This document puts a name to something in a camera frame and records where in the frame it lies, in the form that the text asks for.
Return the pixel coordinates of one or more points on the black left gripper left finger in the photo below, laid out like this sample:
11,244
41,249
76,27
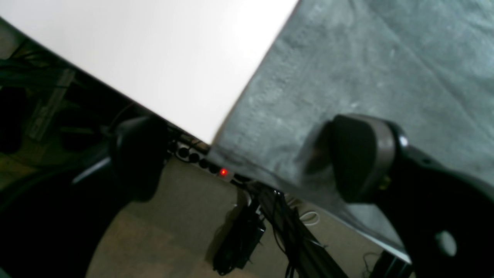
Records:
52,221

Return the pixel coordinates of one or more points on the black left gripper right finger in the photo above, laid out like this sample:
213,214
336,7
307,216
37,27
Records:
443,218

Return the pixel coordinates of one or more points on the dark grey t-shirt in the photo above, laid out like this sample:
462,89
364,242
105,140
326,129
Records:
426,65

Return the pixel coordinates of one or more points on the black power strip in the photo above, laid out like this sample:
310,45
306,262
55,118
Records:
194,152

